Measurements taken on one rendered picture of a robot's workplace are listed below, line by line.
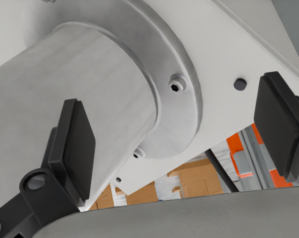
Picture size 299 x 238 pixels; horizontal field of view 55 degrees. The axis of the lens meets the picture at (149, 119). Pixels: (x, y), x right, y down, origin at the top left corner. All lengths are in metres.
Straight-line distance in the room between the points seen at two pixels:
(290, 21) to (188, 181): 6.88
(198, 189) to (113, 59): 7.52
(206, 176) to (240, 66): 7.61
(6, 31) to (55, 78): 0.17
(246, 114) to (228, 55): 0.05
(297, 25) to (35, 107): 0.87
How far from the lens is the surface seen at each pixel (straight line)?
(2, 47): 0.39
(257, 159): 1.08
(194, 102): 0.21
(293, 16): 0.98
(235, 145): 3.62
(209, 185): 7.78
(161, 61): 0.20
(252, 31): 0.18
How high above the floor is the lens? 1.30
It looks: 20 degrees down
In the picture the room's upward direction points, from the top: 166 degrees clockwise
